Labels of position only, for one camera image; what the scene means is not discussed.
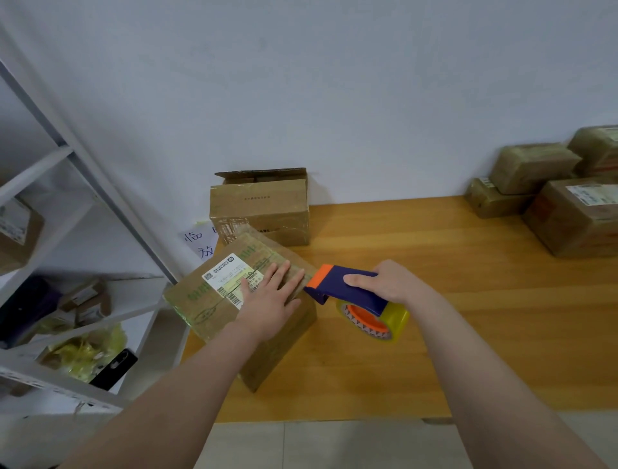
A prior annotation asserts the yellow plastic bag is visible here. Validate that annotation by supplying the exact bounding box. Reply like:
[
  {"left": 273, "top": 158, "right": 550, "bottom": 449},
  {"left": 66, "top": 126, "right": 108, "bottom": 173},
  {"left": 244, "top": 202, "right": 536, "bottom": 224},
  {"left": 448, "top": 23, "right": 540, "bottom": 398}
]
[{"left": 39, "top": 323, "right": 129, "bottom": 384}]

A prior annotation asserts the small open-flap cardboard box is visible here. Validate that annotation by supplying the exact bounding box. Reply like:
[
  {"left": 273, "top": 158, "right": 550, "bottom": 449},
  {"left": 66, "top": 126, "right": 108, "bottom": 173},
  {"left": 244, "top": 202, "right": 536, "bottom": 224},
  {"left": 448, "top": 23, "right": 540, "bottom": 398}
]
[{"left": 489, "top": 143, "right": 583, "bottom": 195}]

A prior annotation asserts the cube red-printed cardboard box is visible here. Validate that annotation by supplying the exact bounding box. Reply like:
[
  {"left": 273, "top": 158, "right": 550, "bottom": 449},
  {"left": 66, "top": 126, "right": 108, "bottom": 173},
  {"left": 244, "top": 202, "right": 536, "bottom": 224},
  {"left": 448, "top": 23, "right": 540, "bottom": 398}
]
[{"left": 523, "top": 178, "right": 618, "bottom": 258}]

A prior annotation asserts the small open carton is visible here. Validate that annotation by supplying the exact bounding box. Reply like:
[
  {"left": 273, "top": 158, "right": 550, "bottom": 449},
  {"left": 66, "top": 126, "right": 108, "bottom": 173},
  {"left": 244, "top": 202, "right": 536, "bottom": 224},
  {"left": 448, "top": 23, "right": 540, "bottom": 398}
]
[{"left": 58, "top": 278, "right": 112, "bottom": 327}]

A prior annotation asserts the person's right forearm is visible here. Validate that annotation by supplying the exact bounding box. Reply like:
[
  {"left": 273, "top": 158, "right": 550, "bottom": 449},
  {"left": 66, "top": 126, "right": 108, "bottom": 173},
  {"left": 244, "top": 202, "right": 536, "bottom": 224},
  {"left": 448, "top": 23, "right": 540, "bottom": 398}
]
[{"left": 410, "top": 294, "right": 610, "bottom": 469}]

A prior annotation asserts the blue orange tape dispenser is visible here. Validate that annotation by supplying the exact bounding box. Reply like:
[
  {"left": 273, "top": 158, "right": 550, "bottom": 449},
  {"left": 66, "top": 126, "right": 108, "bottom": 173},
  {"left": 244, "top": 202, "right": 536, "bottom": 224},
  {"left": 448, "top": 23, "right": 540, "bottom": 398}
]
[{"left": 304, "top": 263, "right": 411, "bottom": 341}]

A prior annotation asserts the large green-printed cardboard box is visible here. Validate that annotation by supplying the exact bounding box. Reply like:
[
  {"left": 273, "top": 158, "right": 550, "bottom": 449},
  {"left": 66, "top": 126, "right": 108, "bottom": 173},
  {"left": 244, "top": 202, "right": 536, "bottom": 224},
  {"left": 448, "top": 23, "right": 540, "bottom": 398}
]
[{"left": 162, "top": 228, "right": 320, "bottom": 394}]

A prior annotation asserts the black mobile phone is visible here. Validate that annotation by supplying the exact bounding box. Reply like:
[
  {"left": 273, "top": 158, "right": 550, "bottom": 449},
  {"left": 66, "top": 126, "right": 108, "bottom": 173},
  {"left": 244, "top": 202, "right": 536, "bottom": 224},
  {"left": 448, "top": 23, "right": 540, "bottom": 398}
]
[{"left": 89, "top": 348, "right": 138, "bottom": 392}]

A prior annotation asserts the stack of cardboard boxes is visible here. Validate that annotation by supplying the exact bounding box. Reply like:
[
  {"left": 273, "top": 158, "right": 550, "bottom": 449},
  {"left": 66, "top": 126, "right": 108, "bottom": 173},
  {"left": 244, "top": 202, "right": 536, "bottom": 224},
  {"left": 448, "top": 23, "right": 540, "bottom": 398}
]
[{"left": 209, "top": 167, "right": 311, "bottom": 249}]

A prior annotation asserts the person's right hand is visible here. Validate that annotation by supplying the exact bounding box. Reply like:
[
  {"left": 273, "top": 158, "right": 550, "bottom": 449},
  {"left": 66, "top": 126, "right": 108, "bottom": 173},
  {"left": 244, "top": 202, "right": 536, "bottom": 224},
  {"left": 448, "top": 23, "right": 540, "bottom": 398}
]
[{"left": 342, "top": 259, "right": 438, "bottom": 316}]

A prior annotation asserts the person's left hand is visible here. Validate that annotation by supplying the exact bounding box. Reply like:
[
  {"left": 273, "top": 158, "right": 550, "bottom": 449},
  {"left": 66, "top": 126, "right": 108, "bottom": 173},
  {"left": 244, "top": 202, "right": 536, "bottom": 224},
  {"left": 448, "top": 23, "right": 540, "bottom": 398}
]
[{"left": 232, "top": 259, "right": 308, "bottom": 343}]

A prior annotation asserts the grey metal shelf rack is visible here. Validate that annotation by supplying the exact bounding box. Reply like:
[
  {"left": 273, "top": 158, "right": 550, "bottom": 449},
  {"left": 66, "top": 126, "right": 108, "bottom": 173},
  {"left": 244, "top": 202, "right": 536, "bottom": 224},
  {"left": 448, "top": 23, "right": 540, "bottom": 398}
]
[{"left": 0, "top": 58, "right": 194, "bottom": 417}]

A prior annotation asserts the squat red-printed cardboard box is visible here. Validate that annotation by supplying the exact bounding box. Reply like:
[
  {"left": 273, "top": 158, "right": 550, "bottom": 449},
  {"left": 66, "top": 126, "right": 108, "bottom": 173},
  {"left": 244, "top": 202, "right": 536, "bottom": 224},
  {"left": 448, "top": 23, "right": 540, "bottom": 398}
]
[{"left": 566, "top": 124, "right": 618, "bottom": 182}]

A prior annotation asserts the wooden table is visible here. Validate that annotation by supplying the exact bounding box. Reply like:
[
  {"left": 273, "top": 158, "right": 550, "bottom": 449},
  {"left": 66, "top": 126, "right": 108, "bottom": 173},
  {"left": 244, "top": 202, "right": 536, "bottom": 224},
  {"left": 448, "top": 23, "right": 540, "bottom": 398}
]
[{"left": 182, "top": 196, "right": 618, "bottom": 423}]

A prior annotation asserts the box barcode label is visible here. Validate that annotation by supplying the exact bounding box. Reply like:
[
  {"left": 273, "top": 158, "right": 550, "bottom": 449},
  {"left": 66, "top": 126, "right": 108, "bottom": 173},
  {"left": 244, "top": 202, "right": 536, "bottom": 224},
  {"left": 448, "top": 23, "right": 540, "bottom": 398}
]
[{"left": 465, "top": 177, "right": 538, "bottom": 218}]

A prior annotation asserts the person's left forearm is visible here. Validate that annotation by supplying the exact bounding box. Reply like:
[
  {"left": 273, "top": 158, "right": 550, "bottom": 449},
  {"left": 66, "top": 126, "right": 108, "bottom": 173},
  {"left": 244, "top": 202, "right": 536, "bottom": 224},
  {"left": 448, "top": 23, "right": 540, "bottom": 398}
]
[{"left": 62, "top": 323, "right": 262, "bottom": 469}]

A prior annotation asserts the dark blue bag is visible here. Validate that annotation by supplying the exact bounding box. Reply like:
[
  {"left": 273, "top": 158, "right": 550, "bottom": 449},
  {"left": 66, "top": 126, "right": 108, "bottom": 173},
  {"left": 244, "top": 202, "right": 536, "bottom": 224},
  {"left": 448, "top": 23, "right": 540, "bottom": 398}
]
[{"left": 0, "top": 275, "right": 61, "bottom": 347}]

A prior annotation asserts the white paper wall sign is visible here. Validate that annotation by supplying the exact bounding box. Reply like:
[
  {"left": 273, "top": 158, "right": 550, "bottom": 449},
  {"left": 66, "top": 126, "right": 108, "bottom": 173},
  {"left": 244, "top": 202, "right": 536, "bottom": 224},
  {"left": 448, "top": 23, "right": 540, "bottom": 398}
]
[{"left": 176, "top": 222, "right": 221, "bottom": 264}]

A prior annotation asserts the large worn shelf carton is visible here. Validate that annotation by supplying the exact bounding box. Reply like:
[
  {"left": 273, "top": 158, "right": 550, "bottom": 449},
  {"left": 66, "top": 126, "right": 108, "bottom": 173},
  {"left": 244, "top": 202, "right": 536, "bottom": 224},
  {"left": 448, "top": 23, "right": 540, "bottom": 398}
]
[{"left": 0, "top": 196, "right": 46, "bottom": 276}]

